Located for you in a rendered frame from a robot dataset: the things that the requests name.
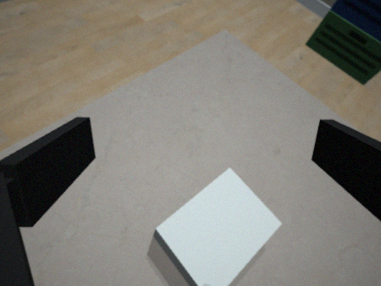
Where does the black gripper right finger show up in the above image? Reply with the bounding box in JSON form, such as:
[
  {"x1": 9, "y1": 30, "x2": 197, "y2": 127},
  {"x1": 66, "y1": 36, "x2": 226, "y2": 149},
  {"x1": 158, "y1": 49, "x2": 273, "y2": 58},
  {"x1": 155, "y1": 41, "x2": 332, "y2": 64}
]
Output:
[{"x1": 312, "y1": 119, "x2": 381, "y2": 221}]

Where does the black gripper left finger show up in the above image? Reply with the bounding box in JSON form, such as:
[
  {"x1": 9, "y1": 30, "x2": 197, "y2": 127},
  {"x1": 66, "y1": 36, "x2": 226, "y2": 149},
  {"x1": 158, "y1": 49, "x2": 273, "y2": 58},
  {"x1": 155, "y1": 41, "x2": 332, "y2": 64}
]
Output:
[{"x1": 0, "y1": 117, "x2": 96, "y2": 286}]

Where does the light grey rectangular block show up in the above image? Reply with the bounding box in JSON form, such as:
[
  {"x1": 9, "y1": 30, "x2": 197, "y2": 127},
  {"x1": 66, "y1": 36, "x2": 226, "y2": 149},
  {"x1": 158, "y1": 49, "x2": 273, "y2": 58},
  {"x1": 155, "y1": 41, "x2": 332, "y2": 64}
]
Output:
[{"x1": 153, "y1": 168, "x2": 282, "y2": 286}]

